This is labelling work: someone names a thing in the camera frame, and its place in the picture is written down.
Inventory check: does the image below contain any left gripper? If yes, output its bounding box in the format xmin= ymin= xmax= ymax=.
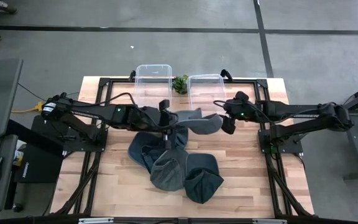
xmin=147 ymin=99 xmax=175 ymax=150

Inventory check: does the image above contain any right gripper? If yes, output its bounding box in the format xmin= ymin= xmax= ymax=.
xmin=221 ymin=91 xmax=255 ymax=135

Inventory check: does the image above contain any light grey cap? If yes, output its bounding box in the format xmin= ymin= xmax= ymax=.
xmin=174 ymin=108 xmax=224 ymax=135

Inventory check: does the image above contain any dark grey cap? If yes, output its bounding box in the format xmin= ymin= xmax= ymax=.
xmin=150 ymin=147 xmax=188 ymax=192

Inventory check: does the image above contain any dark blue cap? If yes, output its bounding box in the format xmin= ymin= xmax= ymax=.
xmin=183 ymin=152 xmax=225 ymax=205

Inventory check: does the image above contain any clear plastic bin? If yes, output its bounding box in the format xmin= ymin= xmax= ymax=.
xmin=187 ymin=73 xmax=227 ymax=113
xmin=134 ymin=64 xmax=173 ymax=108

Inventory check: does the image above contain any small green potted plant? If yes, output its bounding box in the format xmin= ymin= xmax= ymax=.
xmin=172 ymin=74 xmax=190 ymax=95

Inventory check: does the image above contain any yellow power plug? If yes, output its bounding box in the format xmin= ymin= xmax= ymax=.
xmin=11 ymin=101 xmax=46 ymax=114

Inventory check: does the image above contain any black case with white print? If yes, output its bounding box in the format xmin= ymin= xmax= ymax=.
xmin=13 ymin=114 xmax=74 ymax=184

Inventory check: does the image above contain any small white yellow packet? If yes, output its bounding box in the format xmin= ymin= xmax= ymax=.
xmin=12 ymin=139 xmax=27 ymax=167

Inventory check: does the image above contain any black aluminium frame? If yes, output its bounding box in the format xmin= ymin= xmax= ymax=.
xmin=53 ymin=77 xmax=315 ymax=218

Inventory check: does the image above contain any silver bracket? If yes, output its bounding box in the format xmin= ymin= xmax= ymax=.
xmin=78 ymin=217 xmax=114 ymax=224
xmin=252 ymin=218 xmax=288 ymax=224

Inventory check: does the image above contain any black floor cable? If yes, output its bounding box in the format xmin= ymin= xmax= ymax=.
xmin=17 ymin=82 xmax=80 ymax=103

